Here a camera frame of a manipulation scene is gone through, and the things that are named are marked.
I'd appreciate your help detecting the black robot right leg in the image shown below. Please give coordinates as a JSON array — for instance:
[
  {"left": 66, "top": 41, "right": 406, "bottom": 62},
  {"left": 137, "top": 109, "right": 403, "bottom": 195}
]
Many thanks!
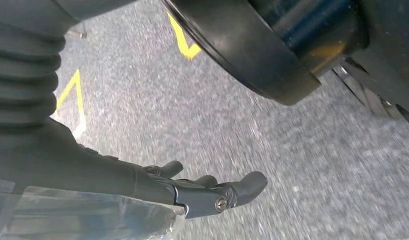
[{"left": 161, "top": 0, "right": 409, "bottom": 132}]

